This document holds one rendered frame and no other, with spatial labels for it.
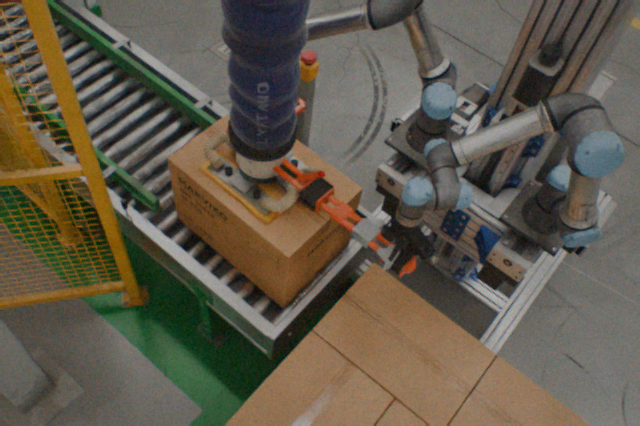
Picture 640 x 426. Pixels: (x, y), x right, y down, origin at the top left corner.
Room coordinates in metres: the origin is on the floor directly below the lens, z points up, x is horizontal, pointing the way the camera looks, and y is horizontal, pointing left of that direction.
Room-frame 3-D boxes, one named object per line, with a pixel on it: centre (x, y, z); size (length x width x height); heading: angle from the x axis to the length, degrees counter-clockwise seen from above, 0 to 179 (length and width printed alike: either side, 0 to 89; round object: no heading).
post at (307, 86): (1.91, 0.16, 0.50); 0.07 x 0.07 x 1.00; 59
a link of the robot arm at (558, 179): (1.32, -0.75, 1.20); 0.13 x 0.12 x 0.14; 15
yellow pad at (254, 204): (1.28, 0.29, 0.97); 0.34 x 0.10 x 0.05; 56
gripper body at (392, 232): (1.05, -0.24, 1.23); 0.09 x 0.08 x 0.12; 56
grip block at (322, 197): (1.22, 0.03, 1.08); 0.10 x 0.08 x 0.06; 146
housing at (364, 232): (1.10, -0.15, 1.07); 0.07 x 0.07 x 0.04; 56
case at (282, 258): (1.37, 0.23, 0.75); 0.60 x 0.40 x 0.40; 57
